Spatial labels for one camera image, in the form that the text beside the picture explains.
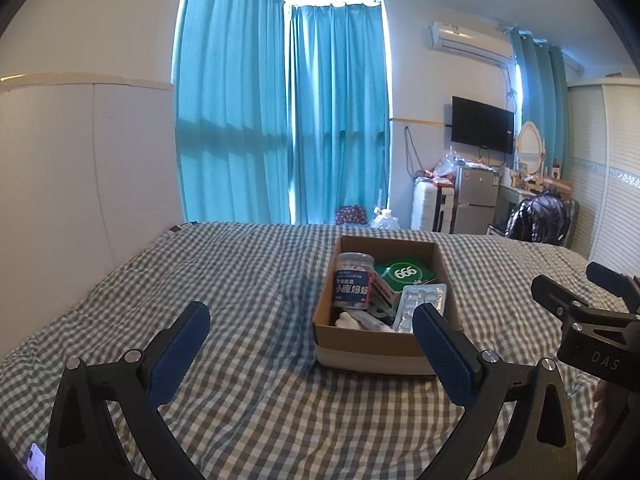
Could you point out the person's right hand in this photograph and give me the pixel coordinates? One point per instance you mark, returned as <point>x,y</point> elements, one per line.
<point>600,410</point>

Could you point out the black wall television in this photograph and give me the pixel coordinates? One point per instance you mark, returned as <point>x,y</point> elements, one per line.
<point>482,125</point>

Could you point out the wide blue curtain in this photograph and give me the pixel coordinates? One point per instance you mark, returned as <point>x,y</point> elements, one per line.
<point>230,100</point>

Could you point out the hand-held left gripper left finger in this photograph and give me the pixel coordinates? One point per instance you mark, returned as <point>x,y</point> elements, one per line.
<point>180,350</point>

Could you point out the white medicine carton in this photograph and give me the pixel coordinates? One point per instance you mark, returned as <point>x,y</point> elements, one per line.
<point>385,292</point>

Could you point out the clear plastic bag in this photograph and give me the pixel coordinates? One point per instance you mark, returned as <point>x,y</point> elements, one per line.
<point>447,162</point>

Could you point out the narrow blue curtain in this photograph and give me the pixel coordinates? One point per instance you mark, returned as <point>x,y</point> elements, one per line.
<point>542,105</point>

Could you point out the white wardrobe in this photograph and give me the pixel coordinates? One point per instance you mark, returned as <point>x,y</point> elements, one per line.
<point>605,175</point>

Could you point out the cardboard box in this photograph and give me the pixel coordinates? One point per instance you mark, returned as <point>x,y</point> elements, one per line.
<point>370,355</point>

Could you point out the small silver fridge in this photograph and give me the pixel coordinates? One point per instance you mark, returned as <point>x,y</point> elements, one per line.
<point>474,200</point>

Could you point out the white plastic jug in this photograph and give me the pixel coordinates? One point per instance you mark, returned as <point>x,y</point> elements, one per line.
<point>385,220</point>

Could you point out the grey checked bed sheet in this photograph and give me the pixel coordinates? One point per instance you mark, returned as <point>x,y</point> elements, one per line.
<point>225,270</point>

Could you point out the oval white mirror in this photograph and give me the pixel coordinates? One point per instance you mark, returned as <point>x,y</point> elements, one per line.
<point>530,147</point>

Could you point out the green carton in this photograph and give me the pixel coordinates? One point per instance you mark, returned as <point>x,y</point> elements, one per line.
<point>405,272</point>

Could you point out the white suitcase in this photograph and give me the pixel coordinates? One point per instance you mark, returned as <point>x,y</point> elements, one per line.
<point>431,206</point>

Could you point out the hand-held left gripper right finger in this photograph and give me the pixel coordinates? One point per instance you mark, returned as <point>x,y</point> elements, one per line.
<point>442,355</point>

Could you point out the pale green slim packet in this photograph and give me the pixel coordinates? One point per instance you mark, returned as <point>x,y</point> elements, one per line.
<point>377,322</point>

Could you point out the white air conditioner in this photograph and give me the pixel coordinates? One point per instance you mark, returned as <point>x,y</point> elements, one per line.
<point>470,40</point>

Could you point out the white headboard panel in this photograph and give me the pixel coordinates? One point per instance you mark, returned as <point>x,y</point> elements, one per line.
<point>75,185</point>

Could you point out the clear plastic jar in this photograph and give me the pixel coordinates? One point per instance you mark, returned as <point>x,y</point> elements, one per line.
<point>352,290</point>

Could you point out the silver blister pack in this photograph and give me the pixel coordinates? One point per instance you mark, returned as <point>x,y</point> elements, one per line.
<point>417,301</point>

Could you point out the white dressing table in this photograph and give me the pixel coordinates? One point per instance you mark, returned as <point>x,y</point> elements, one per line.
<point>515,192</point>

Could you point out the black puffer jacket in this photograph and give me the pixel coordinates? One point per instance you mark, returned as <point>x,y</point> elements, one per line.
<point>540,217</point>

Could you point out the red patterned bag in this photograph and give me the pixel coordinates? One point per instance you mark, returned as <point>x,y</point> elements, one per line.
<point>352,215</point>

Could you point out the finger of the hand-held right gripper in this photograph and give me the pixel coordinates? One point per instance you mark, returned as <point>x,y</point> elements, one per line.
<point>550,294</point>
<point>607,277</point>

